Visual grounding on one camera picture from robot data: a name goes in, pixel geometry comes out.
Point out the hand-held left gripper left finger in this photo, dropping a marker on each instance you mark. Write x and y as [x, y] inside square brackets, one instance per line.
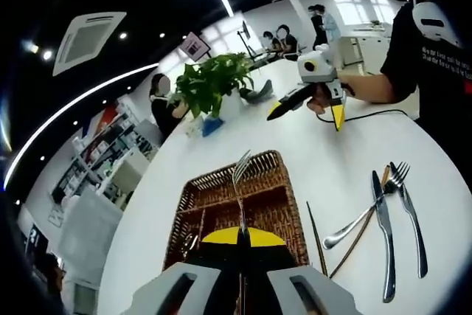
[206, 293]

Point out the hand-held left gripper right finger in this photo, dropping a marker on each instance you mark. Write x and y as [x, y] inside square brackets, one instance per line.
[280, 293]

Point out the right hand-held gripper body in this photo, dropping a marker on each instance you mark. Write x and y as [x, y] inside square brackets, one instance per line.
[317, 68]

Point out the silver spoon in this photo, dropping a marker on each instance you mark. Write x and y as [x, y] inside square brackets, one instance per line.
[191, 243]

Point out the brown wooden chopstick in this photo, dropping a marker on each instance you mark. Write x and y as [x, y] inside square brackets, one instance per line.
[316, 237]
[385, 174]

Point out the silver fork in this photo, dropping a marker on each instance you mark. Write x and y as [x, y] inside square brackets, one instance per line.
[240, 171]
[330, 242]

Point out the brown wicker storage slot basket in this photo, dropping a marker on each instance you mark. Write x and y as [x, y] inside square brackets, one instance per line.
[273, 204]

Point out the silver knife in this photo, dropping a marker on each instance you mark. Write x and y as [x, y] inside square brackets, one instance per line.
[416, 241]
[387, 248]

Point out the white storage shelf with boxes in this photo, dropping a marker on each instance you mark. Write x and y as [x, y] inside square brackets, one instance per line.
[110, 145]

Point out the person's right hand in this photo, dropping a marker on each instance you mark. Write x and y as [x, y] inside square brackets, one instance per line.
[318, 103]

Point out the dark grey curved object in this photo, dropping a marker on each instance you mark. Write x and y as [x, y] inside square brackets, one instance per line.
[258, 95]

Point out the small blue box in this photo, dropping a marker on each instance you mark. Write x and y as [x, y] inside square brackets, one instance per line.
[212, 127]

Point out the green potted plant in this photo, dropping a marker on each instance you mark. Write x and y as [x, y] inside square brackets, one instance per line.
[210, 79]

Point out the small white box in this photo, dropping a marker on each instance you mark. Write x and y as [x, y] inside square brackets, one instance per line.
[193, 130]

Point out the person's black shirt torso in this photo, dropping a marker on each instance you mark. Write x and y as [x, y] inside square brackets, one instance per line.
[435, 82]

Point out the pink hanging sign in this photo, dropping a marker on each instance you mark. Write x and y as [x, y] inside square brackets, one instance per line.
[195, 46]

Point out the white chest device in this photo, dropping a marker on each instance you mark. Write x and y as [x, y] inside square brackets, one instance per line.
[435, 23]

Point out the white desk partition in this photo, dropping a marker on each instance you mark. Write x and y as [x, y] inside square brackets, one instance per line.
[88, 234]

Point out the curved ceiling light strip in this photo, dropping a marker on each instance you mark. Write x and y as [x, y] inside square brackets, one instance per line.
[147, 68]

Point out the ceiling air conditioner vent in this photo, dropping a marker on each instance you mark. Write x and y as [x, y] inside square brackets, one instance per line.
[88, 42]

